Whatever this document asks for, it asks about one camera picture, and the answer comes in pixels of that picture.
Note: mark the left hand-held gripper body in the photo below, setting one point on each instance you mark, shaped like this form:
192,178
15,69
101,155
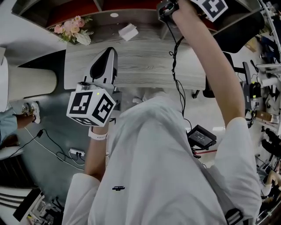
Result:
81,103

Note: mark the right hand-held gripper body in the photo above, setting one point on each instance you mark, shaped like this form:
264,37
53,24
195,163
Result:
214,6

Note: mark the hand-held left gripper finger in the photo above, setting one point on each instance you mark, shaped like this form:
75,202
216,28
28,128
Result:
88,75
114,68

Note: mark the grey wooden wall shelf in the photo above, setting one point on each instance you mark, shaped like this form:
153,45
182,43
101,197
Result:
163,33

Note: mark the person's left forearm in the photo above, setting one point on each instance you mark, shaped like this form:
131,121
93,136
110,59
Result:
94,158

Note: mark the person's right forearm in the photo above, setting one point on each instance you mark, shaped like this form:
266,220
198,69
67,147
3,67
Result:
208,66

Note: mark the grey wooden desk with shelves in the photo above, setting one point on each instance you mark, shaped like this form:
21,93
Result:
142,59

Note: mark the white wristband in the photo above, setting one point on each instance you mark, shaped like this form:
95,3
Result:
97,134

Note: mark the white vase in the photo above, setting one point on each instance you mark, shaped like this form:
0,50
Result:
83,39

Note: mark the white tissue pack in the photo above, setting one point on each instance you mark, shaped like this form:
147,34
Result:
128,32

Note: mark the black office chair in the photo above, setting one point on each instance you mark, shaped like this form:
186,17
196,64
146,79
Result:
237,37

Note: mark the person's white shoe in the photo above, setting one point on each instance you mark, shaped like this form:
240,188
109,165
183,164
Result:
36,113
137,100
26,108

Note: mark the white power strip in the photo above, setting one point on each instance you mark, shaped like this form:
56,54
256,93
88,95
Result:
77,152

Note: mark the black power adapter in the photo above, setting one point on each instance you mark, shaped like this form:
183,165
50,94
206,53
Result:
40,133

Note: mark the pink flower bouquet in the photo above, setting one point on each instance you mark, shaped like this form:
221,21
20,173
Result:
70,27

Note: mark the grey vacuum cleaner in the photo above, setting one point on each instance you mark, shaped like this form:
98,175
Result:
254,92

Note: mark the person's white shirt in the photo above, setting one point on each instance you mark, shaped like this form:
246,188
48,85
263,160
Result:
158,171

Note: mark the small brown cardboard box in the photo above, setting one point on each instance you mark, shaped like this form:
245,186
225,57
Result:
263,115

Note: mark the white round pedestal table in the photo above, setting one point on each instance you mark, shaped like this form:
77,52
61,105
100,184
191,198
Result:
28,83

